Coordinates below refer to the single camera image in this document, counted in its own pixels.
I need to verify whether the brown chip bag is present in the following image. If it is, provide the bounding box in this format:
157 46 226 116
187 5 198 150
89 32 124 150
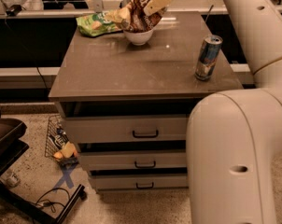
105 0 166 33

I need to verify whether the white bowl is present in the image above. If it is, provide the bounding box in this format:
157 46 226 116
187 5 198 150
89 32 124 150
124 30 153 46

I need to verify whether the middle grey drawer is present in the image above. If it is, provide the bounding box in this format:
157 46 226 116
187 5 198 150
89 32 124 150
78 149 186 171

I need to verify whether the green chip bag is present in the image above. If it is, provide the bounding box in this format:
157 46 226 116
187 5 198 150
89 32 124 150
76 12 121 37

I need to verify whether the black floor cable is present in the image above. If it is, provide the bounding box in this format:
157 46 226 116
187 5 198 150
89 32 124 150
34 187 72 215

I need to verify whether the blue silver energy drink can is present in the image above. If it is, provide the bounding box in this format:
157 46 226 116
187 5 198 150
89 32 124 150
195 35 223 81

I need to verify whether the wire basket with snacks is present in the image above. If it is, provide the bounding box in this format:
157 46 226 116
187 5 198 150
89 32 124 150
45 115 78 166

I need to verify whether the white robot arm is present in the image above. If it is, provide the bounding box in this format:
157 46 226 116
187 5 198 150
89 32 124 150
186 0 282 224

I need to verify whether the bottom grey drawer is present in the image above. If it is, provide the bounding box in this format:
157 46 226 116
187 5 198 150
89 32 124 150
89 174 188 191

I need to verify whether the black device on ledge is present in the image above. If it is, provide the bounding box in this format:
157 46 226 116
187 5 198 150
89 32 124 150
6 5 22 17

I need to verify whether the grey drawer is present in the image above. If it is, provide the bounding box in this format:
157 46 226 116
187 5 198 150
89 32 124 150
89 174 188 191
78 149 186 171
63 115 187 144

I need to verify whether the black cart frame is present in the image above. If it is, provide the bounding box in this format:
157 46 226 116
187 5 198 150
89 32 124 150
0 103 87 224

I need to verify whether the top grey drawer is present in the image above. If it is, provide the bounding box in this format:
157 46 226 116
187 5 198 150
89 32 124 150
63 115 187 144

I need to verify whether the grey drawer cabinet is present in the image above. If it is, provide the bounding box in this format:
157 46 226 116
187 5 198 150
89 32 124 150
49 12 241 179

